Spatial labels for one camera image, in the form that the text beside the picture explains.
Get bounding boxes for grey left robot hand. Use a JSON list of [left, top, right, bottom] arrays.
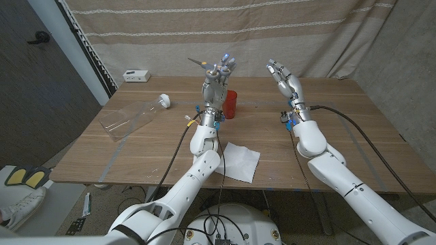
[[200, 53, 238, 125]]

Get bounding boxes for grey table leg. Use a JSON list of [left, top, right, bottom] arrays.
[[312, 192, 334, 236]]

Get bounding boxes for black perforated plate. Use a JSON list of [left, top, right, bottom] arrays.
[[65, 217, 87, 236]]

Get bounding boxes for white sneaker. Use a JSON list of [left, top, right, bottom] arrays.
[[0, 186, 47, 231]]

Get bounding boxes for grey orange handled scissors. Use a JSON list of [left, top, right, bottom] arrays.
[[187, 57, 232, 78]]

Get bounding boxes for white tissue sheet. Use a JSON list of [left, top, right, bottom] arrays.
[[217, 142, 262, 184]]

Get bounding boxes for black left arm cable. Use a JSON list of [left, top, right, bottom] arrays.
[[146, 114, 204, 202]]

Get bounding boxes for beige striped curtain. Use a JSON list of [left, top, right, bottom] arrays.
[[64, 0, 398, 80]]

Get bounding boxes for dark wooden door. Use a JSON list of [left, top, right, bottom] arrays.
[[0, 0, 103, 169]]

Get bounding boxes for white tube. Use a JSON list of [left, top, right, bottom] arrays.
[[82, 192, 92, 218]]

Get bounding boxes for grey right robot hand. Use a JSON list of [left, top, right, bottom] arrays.
[[266, 59, 313, 123]]

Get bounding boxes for red plastic cup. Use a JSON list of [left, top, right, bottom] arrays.
[[223, 90, 238, 120]]

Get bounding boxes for clear plastic bottle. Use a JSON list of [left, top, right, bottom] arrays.
[[98, 93, 171, 142]]

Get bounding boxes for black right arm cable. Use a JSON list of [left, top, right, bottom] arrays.
[[309, 105, 436, 224]]

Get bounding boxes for white power box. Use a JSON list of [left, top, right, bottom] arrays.
[[123, 69, 151, 83]]

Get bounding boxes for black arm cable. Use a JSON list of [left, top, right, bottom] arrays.
[[146, 114, 204, 202], [309, 105, 436, 224]]

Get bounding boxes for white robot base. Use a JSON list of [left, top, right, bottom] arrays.
[[183, 203, 283, 245]]

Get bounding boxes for black door handle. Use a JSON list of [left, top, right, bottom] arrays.
[[27, 31, 51, 45]]

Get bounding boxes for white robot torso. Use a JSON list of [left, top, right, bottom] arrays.
[[0, 235, 113, 245]]

